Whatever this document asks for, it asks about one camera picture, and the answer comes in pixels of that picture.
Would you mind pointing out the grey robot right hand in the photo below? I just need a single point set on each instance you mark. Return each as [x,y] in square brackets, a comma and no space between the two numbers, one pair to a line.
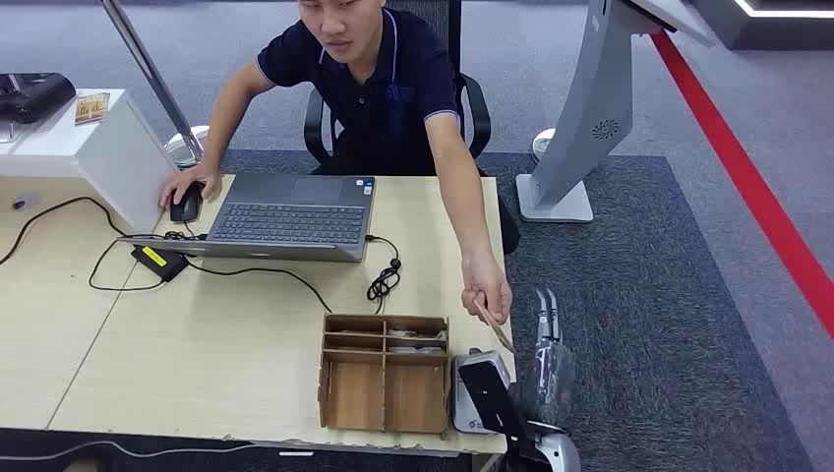
[550,384]

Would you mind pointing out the person's right hand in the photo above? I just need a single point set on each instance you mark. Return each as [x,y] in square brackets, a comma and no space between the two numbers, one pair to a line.
[199,179]

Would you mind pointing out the black device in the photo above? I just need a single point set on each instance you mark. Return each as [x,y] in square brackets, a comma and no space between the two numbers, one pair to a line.
[32,96]

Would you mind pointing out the dark grey carpet mat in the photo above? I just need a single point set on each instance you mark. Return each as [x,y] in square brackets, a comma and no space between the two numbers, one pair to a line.
[619,326]

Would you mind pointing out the person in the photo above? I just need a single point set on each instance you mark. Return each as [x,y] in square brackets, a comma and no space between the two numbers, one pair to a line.
[384,98]

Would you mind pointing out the grey kiosk stand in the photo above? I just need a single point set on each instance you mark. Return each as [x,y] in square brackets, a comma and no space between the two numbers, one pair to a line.
[586,130]

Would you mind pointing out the person's left hand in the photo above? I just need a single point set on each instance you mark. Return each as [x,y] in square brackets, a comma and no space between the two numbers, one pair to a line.
[488,286]

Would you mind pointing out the person's right forearm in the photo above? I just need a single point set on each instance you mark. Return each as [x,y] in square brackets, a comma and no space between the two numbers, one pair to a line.
[225,137]

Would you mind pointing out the black office chair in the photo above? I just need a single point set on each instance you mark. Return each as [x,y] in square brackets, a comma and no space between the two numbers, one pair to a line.
[479,111]

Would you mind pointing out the grey laptop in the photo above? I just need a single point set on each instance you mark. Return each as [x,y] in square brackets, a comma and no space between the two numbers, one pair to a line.
[293,221]

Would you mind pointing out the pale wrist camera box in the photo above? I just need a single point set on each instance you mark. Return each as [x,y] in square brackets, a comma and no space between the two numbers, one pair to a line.
[485,391]

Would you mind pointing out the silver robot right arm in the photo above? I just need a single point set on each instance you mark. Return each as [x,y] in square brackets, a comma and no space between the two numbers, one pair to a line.
[557,453]

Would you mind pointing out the round white floor object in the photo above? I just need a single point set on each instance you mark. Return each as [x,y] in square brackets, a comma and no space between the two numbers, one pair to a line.
[542,144]

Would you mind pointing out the black power adapter yellow label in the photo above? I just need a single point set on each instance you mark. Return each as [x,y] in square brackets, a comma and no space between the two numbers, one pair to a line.
[159,262]

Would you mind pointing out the dark platform with light strip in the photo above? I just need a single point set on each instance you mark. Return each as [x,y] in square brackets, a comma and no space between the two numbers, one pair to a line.
[769,29]

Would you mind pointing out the black computer mouse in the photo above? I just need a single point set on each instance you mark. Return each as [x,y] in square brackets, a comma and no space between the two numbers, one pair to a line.
[185,210]

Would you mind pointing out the gold card on display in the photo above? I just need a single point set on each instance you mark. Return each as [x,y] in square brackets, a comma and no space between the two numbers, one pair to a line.
[91,109]

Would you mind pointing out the person's ID card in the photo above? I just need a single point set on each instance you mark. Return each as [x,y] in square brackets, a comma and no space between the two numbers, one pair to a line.
[495,329]

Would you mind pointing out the white card reader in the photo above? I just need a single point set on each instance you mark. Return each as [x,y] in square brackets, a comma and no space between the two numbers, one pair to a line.
[466,417]

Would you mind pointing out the wooden compartment organizer box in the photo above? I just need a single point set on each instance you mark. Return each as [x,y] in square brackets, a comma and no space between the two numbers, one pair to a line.
[352,391]

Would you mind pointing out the small grey desk object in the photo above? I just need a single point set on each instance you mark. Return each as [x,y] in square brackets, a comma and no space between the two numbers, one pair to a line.
[25,200]

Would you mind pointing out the person's left forearm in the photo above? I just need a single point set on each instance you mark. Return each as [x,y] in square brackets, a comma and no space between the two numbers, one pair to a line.
[472,215]

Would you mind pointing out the metal pole with round base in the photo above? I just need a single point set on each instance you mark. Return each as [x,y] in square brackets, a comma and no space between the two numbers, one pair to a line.
[153,78]

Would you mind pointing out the white cabinet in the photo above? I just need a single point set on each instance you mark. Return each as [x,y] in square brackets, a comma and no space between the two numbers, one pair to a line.
[111,163]

